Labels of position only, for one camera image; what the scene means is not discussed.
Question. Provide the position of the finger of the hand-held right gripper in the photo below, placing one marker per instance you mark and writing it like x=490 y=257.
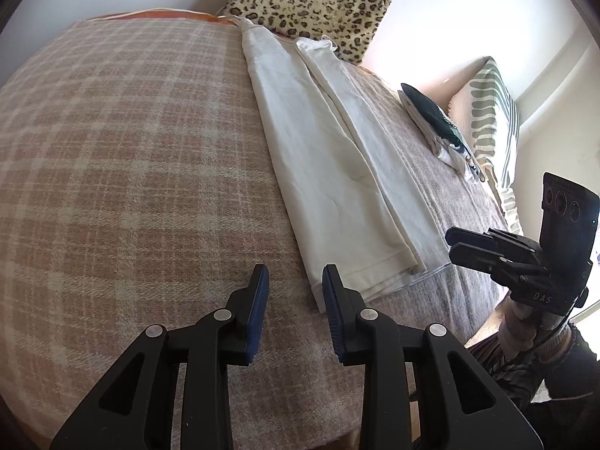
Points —
x=473 y=235
x=473 y=255

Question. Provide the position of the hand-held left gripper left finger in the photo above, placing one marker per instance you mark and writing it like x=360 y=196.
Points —
x=258 y=300

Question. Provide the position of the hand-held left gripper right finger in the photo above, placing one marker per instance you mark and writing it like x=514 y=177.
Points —
x=331 y=304

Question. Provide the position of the white pants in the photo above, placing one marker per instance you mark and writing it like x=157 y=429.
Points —
x=337 y=168

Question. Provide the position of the person's right forearm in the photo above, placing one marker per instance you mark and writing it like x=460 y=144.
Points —
x=576 y=365

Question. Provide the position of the person's right hand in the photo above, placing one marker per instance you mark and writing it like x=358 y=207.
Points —
x=518 y=333

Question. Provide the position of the person's dark striped clothing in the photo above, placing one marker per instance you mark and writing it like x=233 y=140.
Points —
x=501 y=370

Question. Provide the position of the green striped white pillow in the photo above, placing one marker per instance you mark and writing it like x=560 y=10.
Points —
x=492 y=117

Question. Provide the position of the dark green folded garment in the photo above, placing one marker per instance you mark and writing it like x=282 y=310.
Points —
x=433 y=110

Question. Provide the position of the plaid pink blanket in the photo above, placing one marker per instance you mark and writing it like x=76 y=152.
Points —
x=140 y=187

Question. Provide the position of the leopard print pillow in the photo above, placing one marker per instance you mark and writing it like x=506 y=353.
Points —
x=314 y=2

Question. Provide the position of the orange bed sheet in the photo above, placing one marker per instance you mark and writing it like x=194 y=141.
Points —
x=159 y=13

